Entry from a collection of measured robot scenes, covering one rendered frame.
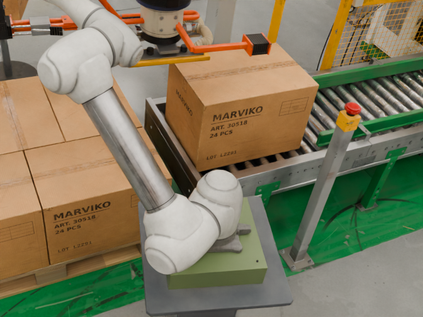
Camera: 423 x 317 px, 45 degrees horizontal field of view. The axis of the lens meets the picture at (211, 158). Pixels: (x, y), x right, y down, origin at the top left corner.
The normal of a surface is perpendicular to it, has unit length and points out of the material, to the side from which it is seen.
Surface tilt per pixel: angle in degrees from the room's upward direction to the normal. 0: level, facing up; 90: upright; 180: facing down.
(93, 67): 53
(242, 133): 90
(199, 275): 90
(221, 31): 90
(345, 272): 0
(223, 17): 88
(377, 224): 0
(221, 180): 6
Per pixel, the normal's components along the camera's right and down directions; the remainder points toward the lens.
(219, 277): 0.16, 0.68
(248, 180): 0.44, 0.64
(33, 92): 0.12, -0.74
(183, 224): 0.55, -0.16
